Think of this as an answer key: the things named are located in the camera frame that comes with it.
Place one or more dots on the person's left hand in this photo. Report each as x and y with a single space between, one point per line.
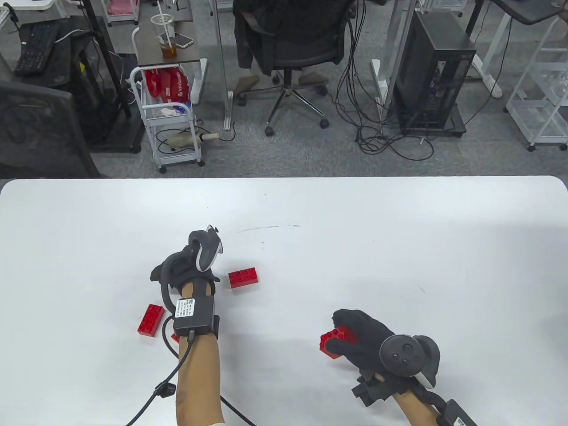
177 270

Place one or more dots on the person's right hand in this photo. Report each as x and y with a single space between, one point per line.
368 328

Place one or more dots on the stack of red toy bricks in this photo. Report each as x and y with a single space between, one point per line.
335 341

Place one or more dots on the single red toy brick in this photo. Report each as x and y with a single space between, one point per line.
244 278
175 338
150 320

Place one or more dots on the person's right forearm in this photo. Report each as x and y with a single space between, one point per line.
415 410

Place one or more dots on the person's left forearm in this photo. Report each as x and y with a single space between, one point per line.
199 377

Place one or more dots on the grey left hand controller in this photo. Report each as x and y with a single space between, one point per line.
206 253

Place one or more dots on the grey hand controller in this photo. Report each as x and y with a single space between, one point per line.
401 355
206 253

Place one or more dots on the grey right hand controller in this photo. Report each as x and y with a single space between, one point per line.
401 355

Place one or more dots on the black left wrist sensor box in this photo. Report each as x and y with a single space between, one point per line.
195 319

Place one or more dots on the black wrist sensor box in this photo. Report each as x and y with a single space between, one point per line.
195 319
457 417

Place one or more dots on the black right wrist sensor box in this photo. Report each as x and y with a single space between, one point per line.
457 417

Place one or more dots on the white rolling cart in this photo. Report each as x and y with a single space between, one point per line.
171 120

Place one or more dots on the white blue packet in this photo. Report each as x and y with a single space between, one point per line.
173 110

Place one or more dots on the red snack bag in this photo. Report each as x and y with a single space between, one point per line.
171 86

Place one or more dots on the black mesh office chair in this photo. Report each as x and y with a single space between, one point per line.
35 128

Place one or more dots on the brown side table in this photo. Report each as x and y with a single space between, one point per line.
148 53

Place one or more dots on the plastic iced tea cup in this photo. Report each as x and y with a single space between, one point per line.
167 51

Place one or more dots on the black pole stand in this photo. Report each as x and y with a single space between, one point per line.
106 62

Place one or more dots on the black tower base tray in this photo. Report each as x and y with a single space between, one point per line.
459 126

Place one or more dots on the smartphone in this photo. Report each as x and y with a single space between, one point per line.
184 41

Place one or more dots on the black swivel office chair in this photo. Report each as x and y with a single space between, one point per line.
301 53

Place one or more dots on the black keyboard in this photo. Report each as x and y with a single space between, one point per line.
37 49

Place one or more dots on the black computer tower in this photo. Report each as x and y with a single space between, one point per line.
430 71

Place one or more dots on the white angled desk leg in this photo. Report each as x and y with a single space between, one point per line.
488 57

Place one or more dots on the black desktop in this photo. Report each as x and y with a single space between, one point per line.
532 11

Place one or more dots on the aluminium frame post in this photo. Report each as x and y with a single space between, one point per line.
222 66

